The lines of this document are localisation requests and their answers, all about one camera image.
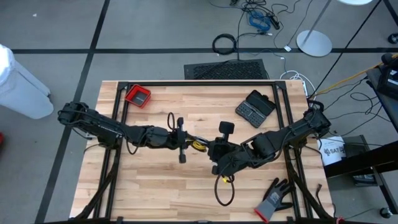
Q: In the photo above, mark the white trash bin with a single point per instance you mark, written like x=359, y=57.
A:
x=21, y=90

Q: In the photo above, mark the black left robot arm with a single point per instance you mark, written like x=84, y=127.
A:
x=102, y=127

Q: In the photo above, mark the black caster wheel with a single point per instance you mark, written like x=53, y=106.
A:
x=385, y=212
x=393, y=38

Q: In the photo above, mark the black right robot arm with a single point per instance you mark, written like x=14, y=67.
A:
x=280, y=140

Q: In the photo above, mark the black slanted pole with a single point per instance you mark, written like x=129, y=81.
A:
x=348, y=46

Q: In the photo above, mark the black table frame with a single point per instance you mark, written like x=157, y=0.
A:
x=199, y=83

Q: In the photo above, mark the white printed box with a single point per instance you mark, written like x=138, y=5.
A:
x=329, y=152

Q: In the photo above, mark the black power adapter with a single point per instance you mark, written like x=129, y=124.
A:
x=275, y=21

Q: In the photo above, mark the white power strip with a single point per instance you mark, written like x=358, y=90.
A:
x=305, y=88

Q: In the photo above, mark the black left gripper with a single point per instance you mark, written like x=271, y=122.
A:
x=179, y=140

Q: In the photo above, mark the red tray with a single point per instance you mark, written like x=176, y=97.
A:
x=130, y=93

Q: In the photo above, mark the grey black work glove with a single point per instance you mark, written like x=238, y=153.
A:
x=273, y=199

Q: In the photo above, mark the white round lamp base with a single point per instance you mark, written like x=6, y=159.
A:
x=314, y=43

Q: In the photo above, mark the black equipment cart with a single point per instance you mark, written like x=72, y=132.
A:
x=357, y=160

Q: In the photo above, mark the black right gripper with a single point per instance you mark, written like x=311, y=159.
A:
x=219, y=151

